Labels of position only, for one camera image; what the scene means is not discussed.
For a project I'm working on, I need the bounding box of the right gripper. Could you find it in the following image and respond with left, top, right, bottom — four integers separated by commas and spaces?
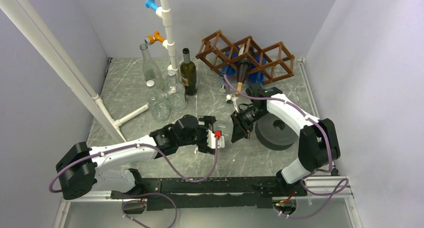
230, 105, 267, 143

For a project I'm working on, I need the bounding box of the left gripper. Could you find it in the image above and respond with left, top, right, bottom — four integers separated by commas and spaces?
178, 116, 217, 154

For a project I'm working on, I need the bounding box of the brown bottle gold foil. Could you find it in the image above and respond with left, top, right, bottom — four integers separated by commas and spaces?
236, 44, 254, 92

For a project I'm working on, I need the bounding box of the large clear bottle white stopper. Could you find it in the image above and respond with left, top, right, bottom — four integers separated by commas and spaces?
165, 70, 187, 110

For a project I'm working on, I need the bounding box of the green bottle grey cap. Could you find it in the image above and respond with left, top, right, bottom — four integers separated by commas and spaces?
179, 48, 197, 96

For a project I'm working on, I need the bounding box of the clear bottle dark label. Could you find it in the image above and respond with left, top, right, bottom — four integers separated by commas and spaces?
139, 43, 165, 90

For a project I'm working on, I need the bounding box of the clear square bottle black cap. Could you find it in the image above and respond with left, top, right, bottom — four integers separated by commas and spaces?
213, 121, 229, 137

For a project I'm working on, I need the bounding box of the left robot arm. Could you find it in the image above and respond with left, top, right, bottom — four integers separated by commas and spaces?
49, 114, 227, 200

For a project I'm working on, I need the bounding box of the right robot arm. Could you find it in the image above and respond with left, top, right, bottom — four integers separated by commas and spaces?
230, 84, 341, 195

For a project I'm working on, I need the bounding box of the clear bottle chrome cap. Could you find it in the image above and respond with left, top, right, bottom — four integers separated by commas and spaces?
248, 56, 268, 84

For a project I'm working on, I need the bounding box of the blue bottle silver cap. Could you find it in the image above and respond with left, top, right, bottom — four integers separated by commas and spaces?
219, 64, 237, 93

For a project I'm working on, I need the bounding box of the brown wooden wine rack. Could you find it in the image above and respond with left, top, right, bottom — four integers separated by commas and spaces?
195, 30, 295, 84

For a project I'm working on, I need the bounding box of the dark grey foam spool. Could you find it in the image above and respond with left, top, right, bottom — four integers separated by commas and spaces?
255, 113, 299, 151

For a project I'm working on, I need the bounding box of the clear glass jar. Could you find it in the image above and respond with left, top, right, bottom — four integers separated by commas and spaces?
146, 88, 171, 121

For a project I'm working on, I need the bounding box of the small silver cap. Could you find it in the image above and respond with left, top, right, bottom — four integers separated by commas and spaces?
146, 80, 155, 87

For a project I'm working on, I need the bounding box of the orange tap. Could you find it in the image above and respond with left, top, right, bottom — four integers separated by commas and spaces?
144, 31, 165, 46

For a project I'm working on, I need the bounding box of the white pvc pipe stand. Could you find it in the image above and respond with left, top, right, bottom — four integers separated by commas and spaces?
112, 0, 183, 129

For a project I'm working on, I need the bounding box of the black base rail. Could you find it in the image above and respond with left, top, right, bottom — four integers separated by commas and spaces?
110, 169, 307, 211

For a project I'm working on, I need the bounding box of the white diagonal frame pipe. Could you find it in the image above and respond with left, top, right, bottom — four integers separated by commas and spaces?
0, 0, 126, 143

